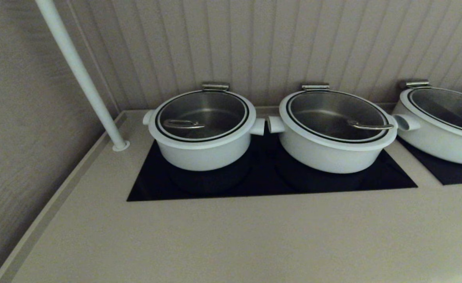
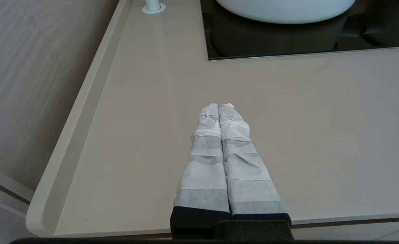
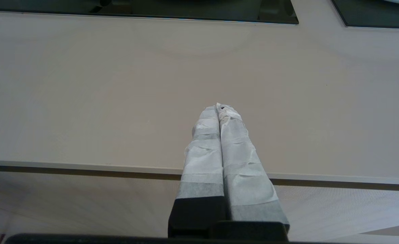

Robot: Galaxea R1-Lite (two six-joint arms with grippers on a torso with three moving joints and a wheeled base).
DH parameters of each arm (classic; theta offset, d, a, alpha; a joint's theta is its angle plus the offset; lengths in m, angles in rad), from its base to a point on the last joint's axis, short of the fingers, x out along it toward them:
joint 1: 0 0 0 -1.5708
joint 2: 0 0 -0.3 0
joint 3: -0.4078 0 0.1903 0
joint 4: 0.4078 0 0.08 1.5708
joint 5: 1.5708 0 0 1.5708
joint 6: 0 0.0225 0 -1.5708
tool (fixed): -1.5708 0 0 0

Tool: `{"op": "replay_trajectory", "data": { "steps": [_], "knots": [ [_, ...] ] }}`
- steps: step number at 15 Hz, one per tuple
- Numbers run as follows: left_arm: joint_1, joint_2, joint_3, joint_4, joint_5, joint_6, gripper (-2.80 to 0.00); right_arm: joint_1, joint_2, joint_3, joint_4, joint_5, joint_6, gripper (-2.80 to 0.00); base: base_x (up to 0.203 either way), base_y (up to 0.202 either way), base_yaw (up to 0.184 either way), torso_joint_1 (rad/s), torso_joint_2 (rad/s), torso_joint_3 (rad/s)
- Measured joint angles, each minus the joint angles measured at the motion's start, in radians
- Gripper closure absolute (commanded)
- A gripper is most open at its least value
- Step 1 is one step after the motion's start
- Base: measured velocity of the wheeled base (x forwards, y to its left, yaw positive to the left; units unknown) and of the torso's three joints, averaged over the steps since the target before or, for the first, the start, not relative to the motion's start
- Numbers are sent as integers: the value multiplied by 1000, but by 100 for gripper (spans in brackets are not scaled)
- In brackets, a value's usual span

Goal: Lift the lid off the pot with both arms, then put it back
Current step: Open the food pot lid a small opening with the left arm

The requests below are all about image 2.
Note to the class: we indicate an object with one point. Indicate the white round pole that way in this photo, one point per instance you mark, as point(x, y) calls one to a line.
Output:
point(153, 5)

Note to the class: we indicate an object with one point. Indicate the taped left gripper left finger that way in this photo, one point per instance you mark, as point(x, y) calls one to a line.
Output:
point(204, 169)

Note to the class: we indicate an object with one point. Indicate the black glass cooktop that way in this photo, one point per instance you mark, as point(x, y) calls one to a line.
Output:
point(270, 40)

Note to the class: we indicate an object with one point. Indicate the white cooking pot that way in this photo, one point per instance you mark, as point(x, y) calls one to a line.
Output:
point(287, 10)

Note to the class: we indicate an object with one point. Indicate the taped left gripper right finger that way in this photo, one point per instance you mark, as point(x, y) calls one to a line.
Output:
point(247, 176)

